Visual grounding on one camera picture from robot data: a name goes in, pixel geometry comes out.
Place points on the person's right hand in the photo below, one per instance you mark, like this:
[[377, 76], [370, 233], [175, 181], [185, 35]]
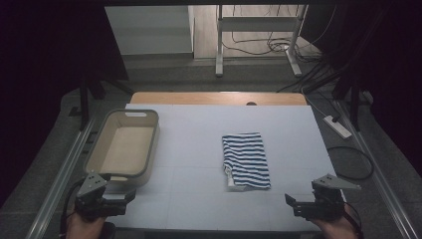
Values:
[[336, 229]]

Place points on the black stand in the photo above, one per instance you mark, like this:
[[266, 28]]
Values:
[[84, 103], [355, 103]]

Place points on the white table mat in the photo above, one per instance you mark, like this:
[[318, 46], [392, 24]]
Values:
[[199, 132]]

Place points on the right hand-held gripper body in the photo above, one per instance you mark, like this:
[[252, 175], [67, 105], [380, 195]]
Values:
[[328, 199]]

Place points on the blue white striped garment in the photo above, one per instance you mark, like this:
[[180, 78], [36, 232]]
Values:
[[247, 159]]

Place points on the dark curtain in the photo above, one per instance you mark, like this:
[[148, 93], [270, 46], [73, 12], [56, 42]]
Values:
[[391, 66], [40, 66]]

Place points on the person's left hand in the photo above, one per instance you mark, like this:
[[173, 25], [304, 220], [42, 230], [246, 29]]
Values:
[[84, 229]]

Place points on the beige plastic basket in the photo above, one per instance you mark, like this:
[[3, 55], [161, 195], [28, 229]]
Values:
[[127, 149]]

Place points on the white cabinet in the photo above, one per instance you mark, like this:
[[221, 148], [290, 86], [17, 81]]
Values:
[[149, 30]]

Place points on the metal rail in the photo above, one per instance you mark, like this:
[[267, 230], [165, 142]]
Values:
[[375, 166], [59, 186]]

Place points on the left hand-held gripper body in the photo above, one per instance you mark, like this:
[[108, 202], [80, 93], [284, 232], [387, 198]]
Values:
[[91, 186]]

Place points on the white desk frame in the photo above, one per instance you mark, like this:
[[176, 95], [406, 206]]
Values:
[[258, 24]]

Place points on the white power strip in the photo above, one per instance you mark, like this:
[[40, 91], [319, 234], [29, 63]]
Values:
[[337, 126]]

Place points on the wooden table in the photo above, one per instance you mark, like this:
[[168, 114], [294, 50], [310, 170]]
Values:
[[199, 98]]

